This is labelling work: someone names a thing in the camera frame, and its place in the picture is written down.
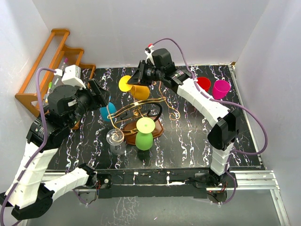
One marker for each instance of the clear glass wine glass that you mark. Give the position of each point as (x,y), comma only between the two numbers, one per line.
(115,139)

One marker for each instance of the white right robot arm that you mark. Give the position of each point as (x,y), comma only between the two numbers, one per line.
(224,122)

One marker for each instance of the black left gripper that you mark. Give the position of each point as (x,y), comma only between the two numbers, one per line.
(102,94)

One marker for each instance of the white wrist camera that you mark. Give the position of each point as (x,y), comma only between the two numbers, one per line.
(71,76)
(148,51)

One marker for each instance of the blue plastic wine glass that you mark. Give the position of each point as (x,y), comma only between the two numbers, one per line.
(105,111)

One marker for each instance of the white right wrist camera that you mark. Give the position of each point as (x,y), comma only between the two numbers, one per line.
(148,51)

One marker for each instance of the orange yellow plastic wine glass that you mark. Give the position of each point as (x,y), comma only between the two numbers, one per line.
(137,91)

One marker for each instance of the green capped marker pen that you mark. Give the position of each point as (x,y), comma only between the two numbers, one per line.
(48,92)

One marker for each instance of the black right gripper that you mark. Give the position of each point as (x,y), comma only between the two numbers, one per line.
(138,77)

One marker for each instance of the gold wire wine glass rack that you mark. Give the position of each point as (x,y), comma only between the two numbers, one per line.
(134,112)

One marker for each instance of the green plastic wine glass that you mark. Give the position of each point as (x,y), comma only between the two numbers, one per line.
(144,137)

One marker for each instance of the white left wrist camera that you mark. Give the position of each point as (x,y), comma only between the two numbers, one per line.
(71,76)

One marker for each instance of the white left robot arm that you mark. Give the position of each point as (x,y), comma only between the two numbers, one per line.
(30,197)

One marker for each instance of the red plastic wine glass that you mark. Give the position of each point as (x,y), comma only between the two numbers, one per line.
(204,83)

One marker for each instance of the pink plastic wine glass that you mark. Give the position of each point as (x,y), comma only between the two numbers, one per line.
(220,89)

